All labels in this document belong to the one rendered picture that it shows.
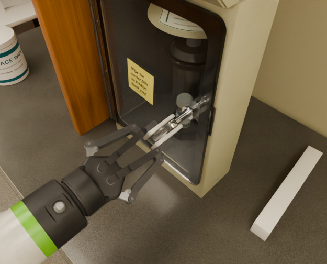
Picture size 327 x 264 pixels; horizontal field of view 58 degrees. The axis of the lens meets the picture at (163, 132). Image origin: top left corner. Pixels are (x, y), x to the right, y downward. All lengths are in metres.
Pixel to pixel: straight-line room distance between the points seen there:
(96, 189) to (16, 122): 0.55
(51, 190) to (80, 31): 0.38
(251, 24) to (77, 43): 0.41
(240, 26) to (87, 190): 0.32
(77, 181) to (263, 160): 0.52
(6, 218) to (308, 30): 0.77
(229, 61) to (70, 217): 0.32
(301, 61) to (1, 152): 0.85
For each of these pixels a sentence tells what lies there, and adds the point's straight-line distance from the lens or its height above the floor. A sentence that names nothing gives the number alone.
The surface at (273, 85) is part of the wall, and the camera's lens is 0.97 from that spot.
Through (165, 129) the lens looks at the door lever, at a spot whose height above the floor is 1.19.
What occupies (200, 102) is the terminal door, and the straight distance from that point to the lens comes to 0.49.
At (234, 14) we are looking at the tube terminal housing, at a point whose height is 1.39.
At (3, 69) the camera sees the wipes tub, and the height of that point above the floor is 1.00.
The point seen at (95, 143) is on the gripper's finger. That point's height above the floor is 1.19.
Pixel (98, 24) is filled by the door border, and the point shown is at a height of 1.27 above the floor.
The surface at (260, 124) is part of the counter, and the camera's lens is 0.91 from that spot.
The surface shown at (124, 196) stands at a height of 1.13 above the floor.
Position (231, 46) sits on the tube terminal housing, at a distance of 0.42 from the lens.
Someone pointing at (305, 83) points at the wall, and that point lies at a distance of 0.92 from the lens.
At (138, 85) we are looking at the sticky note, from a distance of 0.61.
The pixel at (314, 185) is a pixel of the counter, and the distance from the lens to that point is 0.83.
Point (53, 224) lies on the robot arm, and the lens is 0.45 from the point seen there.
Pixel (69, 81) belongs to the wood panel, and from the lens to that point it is 0.75.
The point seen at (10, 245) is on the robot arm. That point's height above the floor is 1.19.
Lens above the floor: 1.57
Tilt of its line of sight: 48 degrees down
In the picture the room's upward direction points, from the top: straight up
